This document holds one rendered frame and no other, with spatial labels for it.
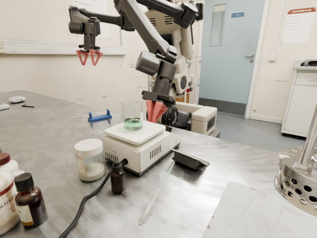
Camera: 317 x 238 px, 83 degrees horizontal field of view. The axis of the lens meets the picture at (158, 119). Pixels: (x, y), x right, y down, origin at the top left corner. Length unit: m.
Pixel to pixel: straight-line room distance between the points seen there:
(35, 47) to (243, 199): 1.80
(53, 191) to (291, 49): 3.22
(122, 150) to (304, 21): 3.14
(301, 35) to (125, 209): 3.19
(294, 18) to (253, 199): 3.07
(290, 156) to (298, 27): 3.14
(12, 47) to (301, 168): 1.81
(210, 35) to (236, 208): 3.28
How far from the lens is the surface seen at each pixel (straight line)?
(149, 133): 0.43
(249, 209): 0.39
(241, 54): 3.36
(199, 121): 1.46
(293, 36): 3.32
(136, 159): 0.41
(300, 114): 2.82
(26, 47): 1.86
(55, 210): 0.41
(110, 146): 0.46
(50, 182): 0.48
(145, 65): 0.56
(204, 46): 3.54
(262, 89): 3.36
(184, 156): 0.46
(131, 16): 0.80
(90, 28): 1.06
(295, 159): 0.21
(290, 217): 0.41
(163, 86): 0.56
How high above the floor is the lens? 1.01
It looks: 19 degrees down
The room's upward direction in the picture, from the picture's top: straight up
